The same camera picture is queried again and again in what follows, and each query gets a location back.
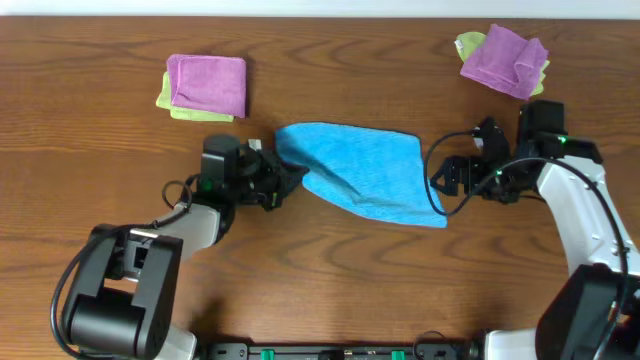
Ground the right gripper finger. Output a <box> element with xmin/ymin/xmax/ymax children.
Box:
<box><xmin>429</xmin><ymin>178</ymin><xmax>458</xmax><ymax>196</ymax></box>
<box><xmin>430</xmin><ymin>156</ymin><xmax>457</xmax><ymax>181</ymax></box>

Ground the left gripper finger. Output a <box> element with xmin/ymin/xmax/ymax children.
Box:
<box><xmin>269</xmin><ymin>151</ymin><xmax>309</xmax><ymax>180</ymax></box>
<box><xmin>267</xmin><ymin>178</ymin><xmax>301</xmax><ymax>211</ymax></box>

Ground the blue cloth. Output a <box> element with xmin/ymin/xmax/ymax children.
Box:
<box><xmin>275</xmin><ymin>122</ymin><xmax>447</xmax><ymax>228</ymax></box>

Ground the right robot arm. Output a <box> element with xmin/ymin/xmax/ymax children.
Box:
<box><xmin>425</xmin><ymin>100</ymin><xmax>639</xmax><ymax>360</ymax></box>

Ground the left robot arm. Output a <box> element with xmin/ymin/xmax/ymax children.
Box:
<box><xmin>50</xmin><ymin>135</ymin><xmax>308</xmax><ymax>360</ymax></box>

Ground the folded purple cloth left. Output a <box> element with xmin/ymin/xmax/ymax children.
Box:
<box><xmin>166</xmin><ymin>54</ymin><xmax>247</xmax><ymax>118</ymax></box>

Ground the purple cloth right pile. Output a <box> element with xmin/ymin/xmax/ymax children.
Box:
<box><xmin>460</xmin><ymin>24</ymin><xmax>550</xmax><ymax>100</ymax></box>

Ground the folded green cloth left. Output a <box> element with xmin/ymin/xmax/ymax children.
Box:
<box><xmin>156</xmin><ymin>72</ymin><xmax>234</xmax><ymax>122</ymax></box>

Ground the green cloth right pile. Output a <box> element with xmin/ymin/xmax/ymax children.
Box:
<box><xmin>454</xmin><ymin>32</ymin><xmax>486</xmax><ymax>63</ymax></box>

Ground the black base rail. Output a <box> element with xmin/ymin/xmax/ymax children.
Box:
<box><xmin>195</xmin><ymin>340</ymin><xmax>485</xmax><ymax>360</ymax></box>

